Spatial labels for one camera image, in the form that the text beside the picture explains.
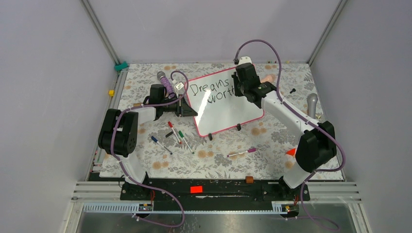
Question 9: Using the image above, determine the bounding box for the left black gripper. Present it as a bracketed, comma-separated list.
[160, 94, 197, 117]

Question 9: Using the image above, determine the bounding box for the pink framed whiteboard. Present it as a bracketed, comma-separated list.
[187, 67, 264, 137]

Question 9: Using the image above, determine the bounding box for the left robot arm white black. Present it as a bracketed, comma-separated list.
[98, 84, 198, 200]

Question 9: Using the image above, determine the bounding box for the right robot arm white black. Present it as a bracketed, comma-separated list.
[232, 63, 337, 200]

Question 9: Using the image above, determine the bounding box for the red capped marker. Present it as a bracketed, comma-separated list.
[168, 121, 182, 145]

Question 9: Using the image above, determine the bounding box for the pink toy microphone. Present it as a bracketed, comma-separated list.
[260, 74, 276, 83]

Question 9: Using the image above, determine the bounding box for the green capped marker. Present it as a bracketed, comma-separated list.
[178, 131, 194, 154]

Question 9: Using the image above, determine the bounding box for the purple glitter microphone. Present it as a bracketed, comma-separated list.
[156, 71, 175, 98]

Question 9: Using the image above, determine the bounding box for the blue capped marker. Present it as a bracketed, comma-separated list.
[151, 136, 173, 155]

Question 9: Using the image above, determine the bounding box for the pink capped marker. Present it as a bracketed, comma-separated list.
[227, 148, 257, 157]

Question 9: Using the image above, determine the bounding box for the silver grey microphone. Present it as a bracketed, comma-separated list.
[307, 93, 318, 119]

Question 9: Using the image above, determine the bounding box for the floral patterned table mat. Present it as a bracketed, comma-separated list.
[99, 62, 344, 181]

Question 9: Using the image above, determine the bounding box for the red tape label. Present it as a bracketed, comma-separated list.
[190, 185, 203, 194]

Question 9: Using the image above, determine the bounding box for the small red cone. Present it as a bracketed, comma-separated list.
[286, 148, 296, 156]

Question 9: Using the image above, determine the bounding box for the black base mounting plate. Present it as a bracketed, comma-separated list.
[120, 178, 310, 211]

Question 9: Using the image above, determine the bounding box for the small brown block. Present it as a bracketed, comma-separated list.
[245, 176, 254, 184]

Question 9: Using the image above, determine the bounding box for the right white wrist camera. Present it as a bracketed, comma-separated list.
[238, 56, 252, 66]

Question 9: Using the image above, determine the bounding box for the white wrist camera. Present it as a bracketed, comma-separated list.
[172, 81, 186, 95]
[238, 56, 252, 66]

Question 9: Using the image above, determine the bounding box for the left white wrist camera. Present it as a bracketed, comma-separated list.
[172, 81, 186, 95]

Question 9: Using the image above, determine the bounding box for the teal corner bracket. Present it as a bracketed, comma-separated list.
[114, 61, 129, 72]

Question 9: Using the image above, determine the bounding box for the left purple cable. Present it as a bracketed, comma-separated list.
[109, 70, 190, 229]

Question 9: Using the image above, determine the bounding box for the aluminium slotted rail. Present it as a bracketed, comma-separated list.
[83, 201, 295, 215]

